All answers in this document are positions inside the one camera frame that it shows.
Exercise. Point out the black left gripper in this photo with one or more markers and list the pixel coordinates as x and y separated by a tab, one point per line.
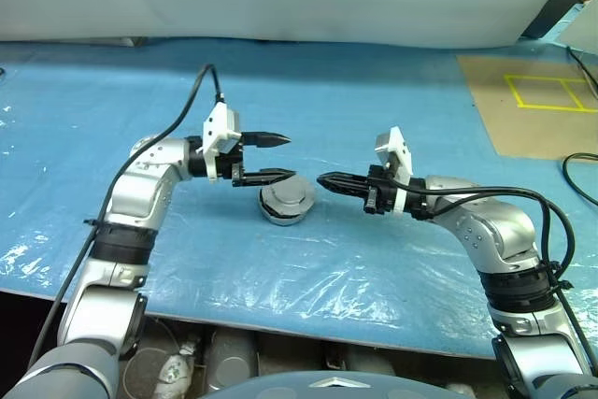
238	175

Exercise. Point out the blue plastic-covered table mat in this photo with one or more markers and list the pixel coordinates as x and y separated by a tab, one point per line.
327	90

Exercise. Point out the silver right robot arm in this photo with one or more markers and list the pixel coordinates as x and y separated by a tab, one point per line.
490	226

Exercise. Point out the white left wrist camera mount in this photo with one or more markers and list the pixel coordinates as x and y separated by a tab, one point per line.
219	125

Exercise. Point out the white board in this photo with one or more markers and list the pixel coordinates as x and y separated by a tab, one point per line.
584	30

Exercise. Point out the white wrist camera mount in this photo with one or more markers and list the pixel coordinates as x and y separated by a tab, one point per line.
219	125
397	146

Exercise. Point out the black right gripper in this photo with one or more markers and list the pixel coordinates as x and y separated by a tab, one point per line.
380	194

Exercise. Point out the round silver metal part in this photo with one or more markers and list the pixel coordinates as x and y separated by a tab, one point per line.
292	195

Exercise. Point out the grey rounded disc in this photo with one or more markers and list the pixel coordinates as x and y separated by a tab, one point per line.
145	371

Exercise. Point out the grey robot torso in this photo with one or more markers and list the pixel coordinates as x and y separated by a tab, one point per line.
280	387

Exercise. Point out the grey rounded cylinder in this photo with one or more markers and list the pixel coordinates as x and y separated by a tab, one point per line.
233	361

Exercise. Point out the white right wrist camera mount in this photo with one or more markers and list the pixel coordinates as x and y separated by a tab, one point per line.
397	146

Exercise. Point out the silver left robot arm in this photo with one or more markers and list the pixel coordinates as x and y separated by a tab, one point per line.
135	193

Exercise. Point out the brown cardboard sheet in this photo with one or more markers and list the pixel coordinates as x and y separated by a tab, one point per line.
514	132

